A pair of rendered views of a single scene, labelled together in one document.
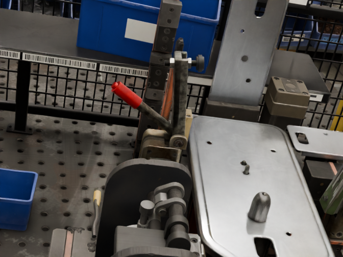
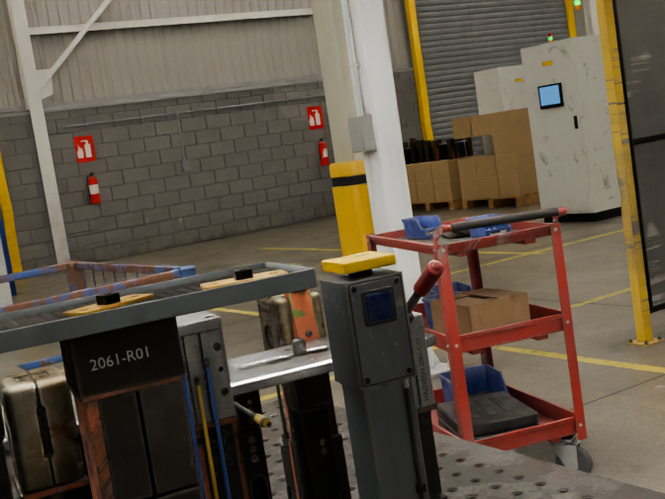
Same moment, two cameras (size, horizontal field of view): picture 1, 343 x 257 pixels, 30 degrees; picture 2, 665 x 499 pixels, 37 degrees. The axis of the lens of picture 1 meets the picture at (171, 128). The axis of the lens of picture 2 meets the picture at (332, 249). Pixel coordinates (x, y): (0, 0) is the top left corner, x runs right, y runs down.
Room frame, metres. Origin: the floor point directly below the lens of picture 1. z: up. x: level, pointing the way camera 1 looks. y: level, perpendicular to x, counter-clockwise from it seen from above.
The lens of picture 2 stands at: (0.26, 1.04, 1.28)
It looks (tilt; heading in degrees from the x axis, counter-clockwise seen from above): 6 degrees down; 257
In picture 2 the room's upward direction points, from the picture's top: 9 degrees counter-clockwise
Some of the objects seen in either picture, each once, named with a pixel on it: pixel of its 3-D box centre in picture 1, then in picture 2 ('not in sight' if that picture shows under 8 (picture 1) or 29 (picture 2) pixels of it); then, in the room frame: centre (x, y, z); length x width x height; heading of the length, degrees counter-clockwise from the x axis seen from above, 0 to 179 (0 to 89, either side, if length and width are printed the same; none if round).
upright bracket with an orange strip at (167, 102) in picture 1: (156, 154); not in sight; (1.07, 0.02, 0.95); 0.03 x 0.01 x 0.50; 9
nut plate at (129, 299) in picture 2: not in sight; (108, 300); (0.26, 0.06, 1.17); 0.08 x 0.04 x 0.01; 34
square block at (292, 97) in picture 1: (269, 152); not in sight; (1.29, -0.24, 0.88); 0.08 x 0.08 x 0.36; 9
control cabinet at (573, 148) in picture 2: not in sight; (569, 111); (-5.13, -9.35, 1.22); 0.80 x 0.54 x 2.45; 109
